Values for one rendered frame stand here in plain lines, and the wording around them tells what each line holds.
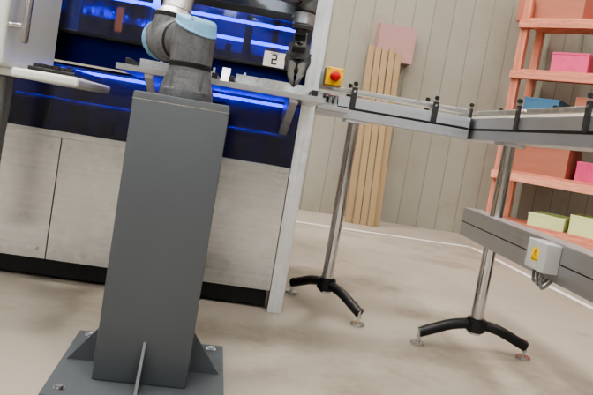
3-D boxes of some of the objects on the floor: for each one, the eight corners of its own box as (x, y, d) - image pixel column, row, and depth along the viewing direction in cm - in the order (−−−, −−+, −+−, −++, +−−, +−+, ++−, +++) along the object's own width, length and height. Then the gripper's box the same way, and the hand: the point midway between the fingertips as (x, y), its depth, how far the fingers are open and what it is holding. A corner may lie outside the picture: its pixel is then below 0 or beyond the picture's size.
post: (266, 307, 258) (350, -202, 245) (280, 309, 259) (364, -199, 245) (266, 312, 252) (353, -212, 238) (281, 314, 253) (368, -208, 239)
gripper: (313, 31, 219) (304, 90, 220) (288, 26, 218) (279, 85, 219) (316, 26, 210) (306, 88, 211) (290, 22, 209) (281, 84, 211)
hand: (294, 83), depth 212 cm, fingers closed, pressing on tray
